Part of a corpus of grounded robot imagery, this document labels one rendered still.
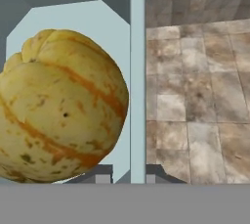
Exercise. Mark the yellow orange striped squash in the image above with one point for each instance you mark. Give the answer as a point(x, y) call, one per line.
point(62, 104)

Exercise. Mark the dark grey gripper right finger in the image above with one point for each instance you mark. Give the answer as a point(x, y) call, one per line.
point(153, 173)

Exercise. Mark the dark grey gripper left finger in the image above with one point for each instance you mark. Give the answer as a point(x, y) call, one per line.
point(103, 173)

